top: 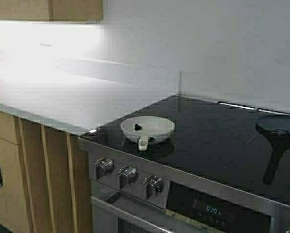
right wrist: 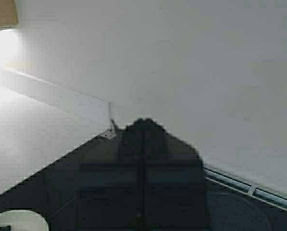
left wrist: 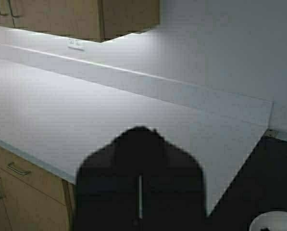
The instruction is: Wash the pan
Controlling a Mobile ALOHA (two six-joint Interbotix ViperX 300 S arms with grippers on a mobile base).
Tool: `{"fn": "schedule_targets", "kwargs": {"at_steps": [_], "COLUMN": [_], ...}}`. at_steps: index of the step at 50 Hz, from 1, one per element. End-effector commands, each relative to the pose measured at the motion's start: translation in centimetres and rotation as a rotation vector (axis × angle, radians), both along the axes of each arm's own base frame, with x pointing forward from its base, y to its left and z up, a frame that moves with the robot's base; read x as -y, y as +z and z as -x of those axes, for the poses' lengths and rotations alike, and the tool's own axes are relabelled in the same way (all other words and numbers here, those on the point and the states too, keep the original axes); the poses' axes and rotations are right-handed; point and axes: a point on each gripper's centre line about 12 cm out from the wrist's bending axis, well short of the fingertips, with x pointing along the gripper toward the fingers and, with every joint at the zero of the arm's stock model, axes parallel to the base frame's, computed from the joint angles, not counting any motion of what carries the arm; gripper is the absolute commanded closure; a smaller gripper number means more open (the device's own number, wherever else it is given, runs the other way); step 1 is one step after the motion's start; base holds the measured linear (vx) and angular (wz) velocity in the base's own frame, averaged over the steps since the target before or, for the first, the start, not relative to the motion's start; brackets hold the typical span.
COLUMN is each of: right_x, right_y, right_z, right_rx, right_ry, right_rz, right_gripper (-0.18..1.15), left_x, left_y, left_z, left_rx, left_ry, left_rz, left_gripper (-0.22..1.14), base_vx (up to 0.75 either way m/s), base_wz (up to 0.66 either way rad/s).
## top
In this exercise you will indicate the right chrome stove knob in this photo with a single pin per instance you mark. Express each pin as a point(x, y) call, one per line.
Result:
point(153, 186)

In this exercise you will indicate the wooden base cabinet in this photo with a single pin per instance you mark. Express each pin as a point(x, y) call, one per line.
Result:
point(45, 179)

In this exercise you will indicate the white frying pan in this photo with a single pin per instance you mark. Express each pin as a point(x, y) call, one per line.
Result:
point(155, 130)

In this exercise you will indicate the chrome stove knob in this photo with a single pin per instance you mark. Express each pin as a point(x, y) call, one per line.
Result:
point(103, 167)
point(153, 186)
point(126, 176)

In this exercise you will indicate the stainless steel stove range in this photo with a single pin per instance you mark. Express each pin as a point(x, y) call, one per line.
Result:
point(212, 166)

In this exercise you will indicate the black frying pan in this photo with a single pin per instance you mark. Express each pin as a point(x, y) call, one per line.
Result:
point(276, 129)

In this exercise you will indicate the wooden upper wall cabinet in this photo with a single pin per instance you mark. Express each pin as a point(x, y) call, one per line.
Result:
point(51, 10)

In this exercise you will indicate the black food scrap in pan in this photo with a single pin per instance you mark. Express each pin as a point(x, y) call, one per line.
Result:
point(137, 127)

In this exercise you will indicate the left chrome stove knob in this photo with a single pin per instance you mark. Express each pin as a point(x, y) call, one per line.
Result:
point(103, 167)

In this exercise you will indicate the middle chrome stove knob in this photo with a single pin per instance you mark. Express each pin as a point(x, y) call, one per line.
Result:
point(126, 176)

